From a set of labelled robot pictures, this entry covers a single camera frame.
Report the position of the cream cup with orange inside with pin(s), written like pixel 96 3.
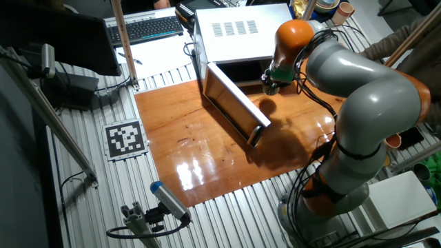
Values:
pixel 393 141

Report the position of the long aluminium frame beam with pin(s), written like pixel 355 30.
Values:
pixel 44 110

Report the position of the green cloth object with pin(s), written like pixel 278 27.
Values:
pixel 435 165

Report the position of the blue cup with yellow inside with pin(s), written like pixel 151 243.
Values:
pixel 387 160

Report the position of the short aluminium frame beam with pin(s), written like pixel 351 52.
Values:
pixel 417 156

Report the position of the black smartphone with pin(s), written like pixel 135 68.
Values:
pixel 411 138

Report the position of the bare person hand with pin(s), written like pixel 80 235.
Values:
pixel 161 3

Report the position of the metal stand post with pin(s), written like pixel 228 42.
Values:
pixel 308 8

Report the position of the pale green bowl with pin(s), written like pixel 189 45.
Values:
pixel 325 6

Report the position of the silver camera with blue end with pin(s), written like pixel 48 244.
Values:
pixel 170 201

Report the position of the white paper sheets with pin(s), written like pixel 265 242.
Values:
pixel 155 55

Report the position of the pink cup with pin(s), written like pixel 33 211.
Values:
pixel 342 13

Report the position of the white box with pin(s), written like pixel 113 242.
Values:
pixel 399 201

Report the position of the black pen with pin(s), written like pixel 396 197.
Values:
pixel 130 58

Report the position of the black computer monitor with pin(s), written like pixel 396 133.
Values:
pixel 58 38

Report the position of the grey webcam on beam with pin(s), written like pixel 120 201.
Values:
pixel 48 60

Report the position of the green cup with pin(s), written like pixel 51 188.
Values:
pixel 422 172

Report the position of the upright wooden post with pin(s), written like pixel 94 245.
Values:
pixel 124 41

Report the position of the slanted wooden bar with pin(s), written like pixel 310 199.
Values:
pixel 413 38

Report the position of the black and white marker plate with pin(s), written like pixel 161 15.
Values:
pixel 125 138

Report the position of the black and orange teach pendant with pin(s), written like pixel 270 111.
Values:
pixel 193 8

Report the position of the grey aluminium camera bracket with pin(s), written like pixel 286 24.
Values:
pixel 138 224

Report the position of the person in grey jacket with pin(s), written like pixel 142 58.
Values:
pixel 423 65

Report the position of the black computer keyboard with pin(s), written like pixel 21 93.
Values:
pixel 144 29

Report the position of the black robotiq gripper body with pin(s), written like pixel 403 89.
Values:
pixel 267 76

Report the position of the silver microwave oven body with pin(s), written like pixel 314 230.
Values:
pixel 237 34

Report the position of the black flat box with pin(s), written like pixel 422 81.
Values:
pixel 70 91

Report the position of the yellow crinkled bag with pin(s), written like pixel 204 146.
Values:
pixel 298 8

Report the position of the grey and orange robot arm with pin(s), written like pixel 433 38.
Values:
pixel 372 103

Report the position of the green ceramic mug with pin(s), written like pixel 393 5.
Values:
pixel 270 90

